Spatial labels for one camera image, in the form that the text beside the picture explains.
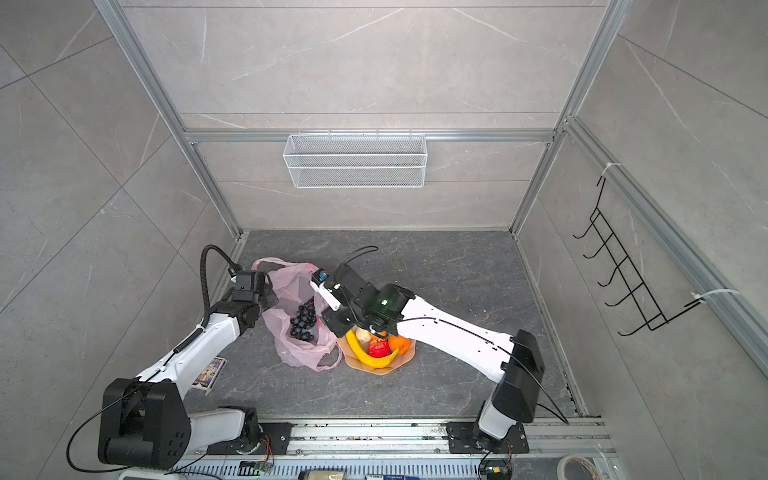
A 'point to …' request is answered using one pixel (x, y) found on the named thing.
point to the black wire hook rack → (640, 299)
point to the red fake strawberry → (379, 348)
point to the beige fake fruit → (363, 335)
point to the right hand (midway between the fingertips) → (331, 312)
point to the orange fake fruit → (399, 342)
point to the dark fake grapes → (304, 324)
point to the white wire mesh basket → (356, 161)
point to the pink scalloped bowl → (354, 362)
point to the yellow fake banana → (361, 357)
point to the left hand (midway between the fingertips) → (263, 288)
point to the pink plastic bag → (291, 282)
